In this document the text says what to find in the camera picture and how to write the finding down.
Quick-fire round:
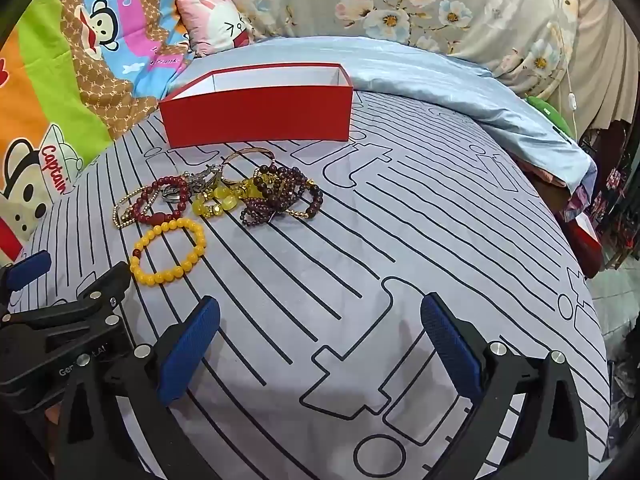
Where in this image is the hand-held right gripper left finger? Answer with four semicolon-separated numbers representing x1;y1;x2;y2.
52;296;222;480

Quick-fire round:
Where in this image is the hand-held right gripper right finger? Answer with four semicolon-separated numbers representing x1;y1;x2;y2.
420;292;591;480

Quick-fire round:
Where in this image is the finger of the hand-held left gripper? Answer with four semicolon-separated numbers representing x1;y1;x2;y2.
0;250;52;311
0;261;133;356

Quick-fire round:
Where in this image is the small gold bead bracelet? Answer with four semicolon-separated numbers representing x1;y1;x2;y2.
112;189;148;231

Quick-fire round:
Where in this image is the dark red bead bracelet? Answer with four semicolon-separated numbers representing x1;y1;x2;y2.
132;175;191;227

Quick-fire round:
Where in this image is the yellow bead bracelet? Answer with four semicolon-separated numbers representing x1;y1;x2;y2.
129;217;207;288

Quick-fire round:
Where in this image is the silver metal watch band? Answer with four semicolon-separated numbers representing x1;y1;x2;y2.
165;162;223;206

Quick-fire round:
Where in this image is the chunky yellow amber bracelet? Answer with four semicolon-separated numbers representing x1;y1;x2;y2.
192;175;266;219

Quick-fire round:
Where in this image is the dark purple garnet bracelet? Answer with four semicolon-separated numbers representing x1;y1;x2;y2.
240;164;306;228

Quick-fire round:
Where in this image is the gold bangle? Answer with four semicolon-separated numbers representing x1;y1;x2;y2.
220;147;277;186

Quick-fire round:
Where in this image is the red cardboard box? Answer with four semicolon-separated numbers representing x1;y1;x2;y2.
159;62;355;150

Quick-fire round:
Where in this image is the grey striped bed sheet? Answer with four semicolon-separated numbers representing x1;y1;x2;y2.
10;87;613;480

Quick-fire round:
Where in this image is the red cloth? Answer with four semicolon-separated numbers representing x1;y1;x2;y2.
560;210;603;281

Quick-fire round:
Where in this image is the colourful cartoon monkey blanket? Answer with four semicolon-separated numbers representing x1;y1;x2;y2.
0;0;211;267

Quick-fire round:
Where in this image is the green plastic object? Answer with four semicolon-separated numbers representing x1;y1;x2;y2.
525;94;576;137

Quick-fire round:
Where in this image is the light blue quilt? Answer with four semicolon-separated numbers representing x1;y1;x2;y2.
200;35;598;196

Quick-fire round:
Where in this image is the pink cartoon pillow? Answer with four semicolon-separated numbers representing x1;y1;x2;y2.
175;0;258;58

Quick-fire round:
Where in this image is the beige curtain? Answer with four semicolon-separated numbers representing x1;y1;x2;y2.
565;0;640;128

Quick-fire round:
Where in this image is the white cable with switch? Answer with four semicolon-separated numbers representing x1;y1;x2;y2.
545;0;583;143

